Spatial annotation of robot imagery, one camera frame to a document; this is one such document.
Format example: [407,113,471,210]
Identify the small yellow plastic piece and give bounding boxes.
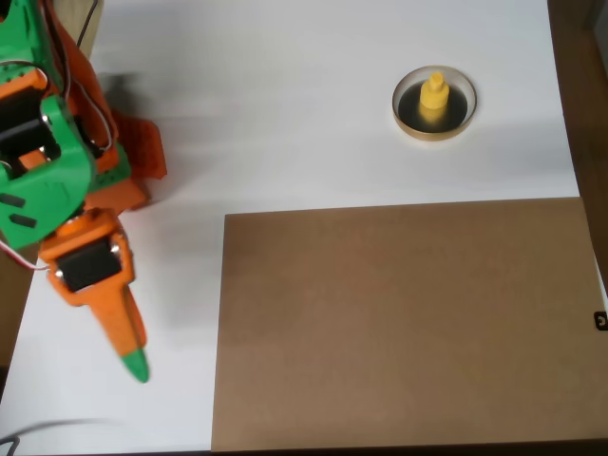
[418,70,450,123]

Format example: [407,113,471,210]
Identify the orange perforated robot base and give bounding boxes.
[89,108,169,211]

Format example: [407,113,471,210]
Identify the round gold metal tray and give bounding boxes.
[391,65,478,143]

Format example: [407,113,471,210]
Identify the white sheet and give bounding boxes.
[0,0,581,455]

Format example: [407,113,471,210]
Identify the brown fibreboard panel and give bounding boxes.
[210,197,608,452]

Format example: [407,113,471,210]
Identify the red white black gripper cable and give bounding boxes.
[0,239,52,274]

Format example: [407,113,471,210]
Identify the red white black arm cable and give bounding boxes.
[41,0,120,154]

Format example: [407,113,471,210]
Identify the thin black cable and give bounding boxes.
[0,417,125,455]

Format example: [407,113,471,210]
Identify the dark power cable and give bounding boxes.
[77,0,105,48]

